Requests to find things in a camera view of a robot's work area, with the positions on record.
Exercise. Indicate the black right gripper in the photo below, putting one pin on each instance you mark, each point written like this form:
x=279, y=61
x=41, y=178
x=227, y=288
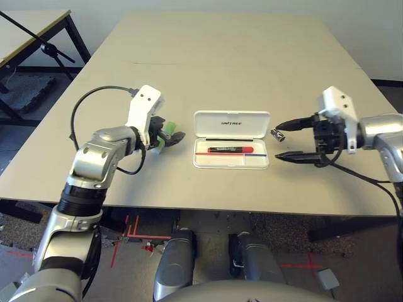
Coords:
x=327, y=135

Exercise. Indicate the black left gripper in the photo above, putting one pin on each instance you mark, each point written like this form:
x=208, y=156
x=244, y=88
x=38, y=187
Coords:
x=155, y=132

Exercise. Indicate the green white correction tape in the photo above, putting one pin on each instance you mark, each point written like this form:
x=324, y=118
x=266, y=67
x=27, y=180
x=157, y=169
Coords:
x=171, y=127

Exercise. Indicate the red black whiteboard marker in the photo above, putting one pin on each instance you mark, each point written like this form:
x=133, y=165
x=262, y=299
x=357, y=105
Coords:
x=230, y=149

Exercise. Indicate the white plastic pencil case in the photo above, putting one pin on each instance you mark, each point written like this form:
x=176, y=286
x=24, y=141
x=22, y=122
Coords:
x=233, y=124

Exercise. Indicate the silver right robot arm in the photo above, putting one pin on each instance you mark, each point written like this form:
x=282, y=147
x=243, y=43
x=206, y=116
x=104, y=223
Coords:
x=378, y=129

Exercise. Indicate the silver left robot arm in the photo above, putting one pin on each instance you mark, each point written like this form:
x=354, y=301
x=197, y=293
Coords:
x=94, y=151

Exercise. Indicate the small red white floor object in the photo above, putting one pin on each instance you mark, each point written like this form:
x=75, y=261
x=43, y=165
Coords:
x=148, y=247

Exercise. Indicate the grey right robot leg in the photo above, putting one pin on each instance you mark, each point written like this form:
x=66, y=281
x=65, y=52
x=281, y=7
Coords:
x=255, y=258

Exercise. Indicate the grey robot leg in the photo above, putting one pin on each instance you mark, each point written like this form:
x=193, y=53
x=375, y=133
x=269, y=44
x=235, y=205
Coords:
x=255, y=258
x=174, y=264

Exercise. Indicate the grey left robot leg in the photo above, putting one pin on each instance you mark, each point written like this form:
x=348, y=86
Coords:
x=174, y=264

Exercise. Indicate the grey foot pedal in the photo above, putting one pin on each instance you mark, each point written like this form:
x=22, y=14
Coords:
x=328, y=278

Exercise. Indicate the black tripod stand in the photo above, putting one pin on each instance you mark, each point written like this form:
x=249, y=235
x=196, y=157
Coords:
x=47, y=48

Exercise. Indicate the dark grey foam mat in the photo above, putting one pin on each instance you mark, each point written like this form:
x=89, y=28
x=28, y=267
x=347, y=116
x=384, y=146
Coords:
x=25, y=91

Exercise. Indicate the grey robot torso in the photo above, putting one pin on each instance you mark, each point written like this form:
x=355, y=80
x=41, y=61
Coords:
x=252, y=292

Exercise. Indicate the black table foot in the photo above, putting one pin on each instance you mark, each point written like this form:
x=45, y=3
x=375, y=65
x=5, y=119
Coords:
x=19, y=212

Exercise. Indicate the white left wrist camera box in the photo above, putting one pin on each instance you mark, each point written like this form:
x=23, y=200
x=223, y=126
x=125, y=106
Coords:
x=143, y=104

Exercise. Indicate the beige side table black frame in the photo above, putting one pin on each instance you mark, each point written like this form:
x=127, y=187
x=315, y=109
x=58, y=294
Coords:
x=31, y=28

